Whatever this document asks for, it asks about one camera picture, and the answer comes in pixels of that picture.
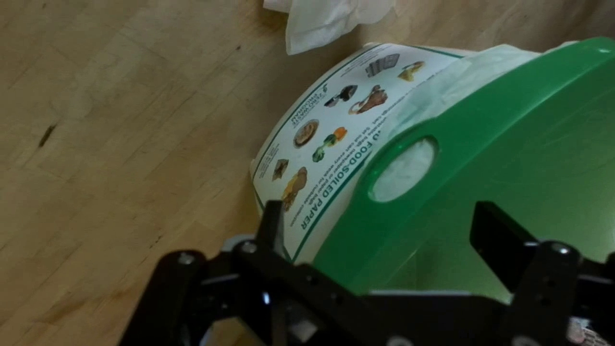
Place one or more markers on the white compost bin with label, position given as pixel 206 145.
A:
pixel 320 122

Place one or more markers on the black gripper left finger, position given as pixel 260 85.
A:
pixel 256 301

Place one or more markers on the crumpled white tissue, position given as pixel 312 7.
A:
pixel 327 20

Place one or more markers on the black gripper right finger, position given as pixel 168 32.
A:
pixel 550 289

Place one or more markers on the green plastic bin lid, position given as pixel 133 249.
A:
pixel 512 160

